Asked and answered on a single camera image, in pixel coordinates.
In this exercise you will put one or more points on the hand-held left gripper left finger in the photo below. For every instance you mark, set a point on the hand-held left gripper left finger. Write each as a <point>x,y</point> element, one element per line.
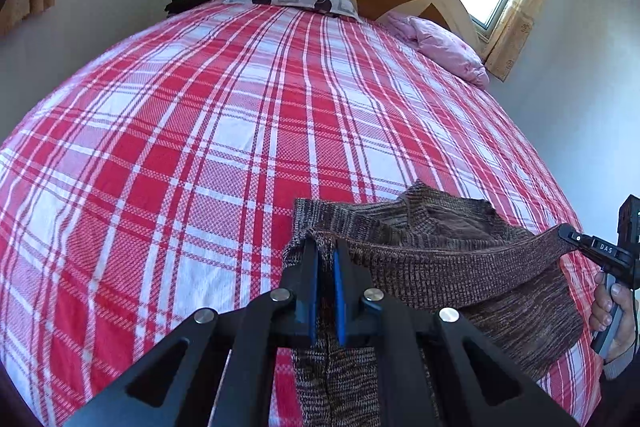
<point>312,292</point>

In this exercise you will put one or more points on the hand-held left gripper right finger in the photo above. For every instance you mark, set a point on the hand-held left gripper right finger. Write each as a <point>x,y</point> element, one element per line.
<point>341,292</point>

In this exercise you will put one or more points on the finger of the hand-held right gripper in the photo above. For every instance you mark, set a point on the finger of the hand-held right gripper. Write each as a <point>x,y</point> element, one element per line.
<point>595,246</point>

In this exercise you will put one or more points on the brown knit sweater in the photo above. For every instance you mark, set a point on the brown knit sweater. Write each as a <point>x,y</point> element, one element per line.
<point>450,247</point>

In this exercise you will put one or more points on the person's right forearm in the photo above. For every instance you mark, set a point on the person's right forearm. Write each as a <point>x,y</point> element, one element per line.
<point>620,364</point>

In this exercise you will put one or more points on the person's right hand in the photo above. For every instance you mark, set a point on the person's right hand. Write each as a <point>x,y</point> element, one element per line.
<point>622,332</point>

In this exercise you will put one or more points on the bed with red plaid sheet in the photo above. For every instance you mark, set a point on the bed with red plaid sheet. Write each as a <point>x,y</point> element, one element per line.
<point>200,147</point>

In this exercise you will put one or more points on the pink pillow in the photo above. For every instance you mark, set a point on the pink pillow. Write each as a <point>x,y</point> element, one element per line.
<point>440,44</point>

